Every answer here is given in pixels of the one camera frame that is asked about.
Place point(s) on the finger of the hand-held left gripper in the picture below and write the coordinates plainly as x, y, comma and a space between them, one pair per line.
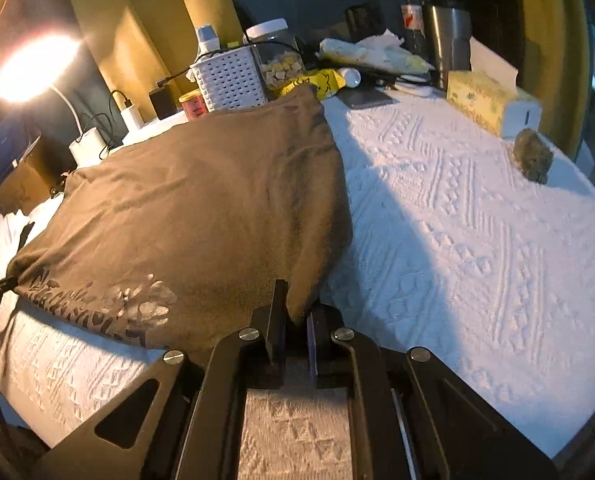
2, 287

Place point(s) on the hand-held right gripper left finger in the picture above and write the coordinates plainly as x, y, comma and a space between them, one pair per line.
281, 340

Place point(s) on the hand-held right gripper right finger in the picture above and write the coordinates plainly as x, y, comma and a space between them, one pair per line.
312, 350

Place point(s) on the brown printed t-shirt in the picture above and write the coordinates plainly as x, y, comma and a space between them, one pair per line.
202, 200

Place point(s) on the white crumpled garment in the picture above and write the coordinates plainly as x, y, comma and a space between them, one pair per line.
2, 240

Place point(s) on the brown cardboard box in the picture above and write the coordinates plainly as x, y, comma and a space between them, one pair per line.
32, 185

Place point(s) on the white desk lamp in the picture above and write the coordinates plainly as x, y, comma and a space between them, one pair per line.
91, 146

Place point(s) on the white textured table cover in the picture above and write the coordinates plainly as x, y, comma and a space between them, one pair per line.
452, 235

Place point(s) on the white charger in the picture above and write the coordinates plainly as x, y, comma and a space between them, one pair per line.
131, 119

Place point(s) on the white power strip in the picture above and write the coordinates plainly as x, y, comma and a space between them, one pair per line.
157, 127

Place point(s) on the black power adapter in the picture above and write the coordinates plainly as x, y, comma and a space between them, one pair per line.
162, 102

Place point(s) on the red candle jar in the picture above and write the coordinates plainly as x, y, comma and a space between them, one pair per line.
193, 106

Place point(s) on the dark smartphone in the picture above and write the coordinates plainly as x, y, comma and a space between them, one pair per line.
365, 98

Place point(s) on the yellow snack bag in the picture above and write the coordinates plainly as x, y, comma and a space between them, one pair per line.
317, 85

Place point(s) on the white perforated basket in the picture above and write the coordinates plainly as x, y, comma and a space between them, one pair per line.
230, 80

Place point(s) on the small white round object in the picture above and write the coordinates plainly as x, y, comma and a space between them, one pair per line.
351, 76

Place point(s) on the crumpled white tissue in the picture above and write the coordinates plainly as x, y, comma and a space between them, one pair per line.
191, 75

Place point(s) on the small brown lumpy object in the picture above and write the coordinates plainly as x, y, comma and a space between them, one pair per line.
532, 157

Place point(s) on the yellow curtain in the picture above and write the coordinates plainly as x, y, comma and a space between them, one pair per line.
127, 20
552, 35

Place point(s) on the pale plastic bag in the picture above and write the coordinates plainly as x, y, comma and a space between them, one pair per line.
377, 55

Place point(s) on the yellow tissue box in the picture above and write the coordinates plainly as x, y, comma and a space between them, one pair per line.
482, 97

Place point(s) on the clear jar with white lid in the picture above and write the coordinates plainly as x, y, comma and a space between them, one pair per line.
267, 30

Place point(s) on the steel tumbler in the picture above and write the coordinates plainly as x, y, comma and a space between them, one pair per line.
447, 40

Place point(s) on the clear water bottle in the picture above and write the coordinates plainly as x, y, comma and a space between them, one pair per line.
414, 15

